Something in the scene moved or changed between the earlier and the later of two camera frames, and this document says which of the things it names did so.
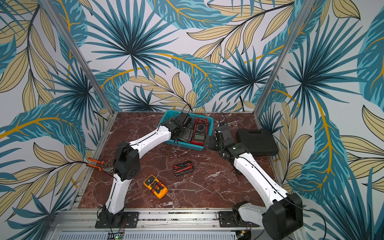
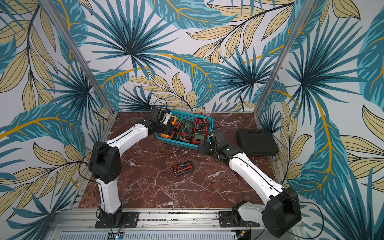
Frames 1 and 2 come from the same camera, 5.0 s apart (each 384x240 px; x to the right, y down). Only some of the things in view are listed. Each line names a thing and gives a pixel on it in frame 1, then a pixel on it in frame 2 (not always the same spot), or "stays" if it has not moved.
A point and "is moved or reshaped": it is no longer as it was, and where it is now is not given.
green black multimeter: (186, 134) stays
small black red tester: (183, 168) stays
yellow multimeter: (159, 189) is moved or reshaped
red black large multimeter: (200, 129) stays
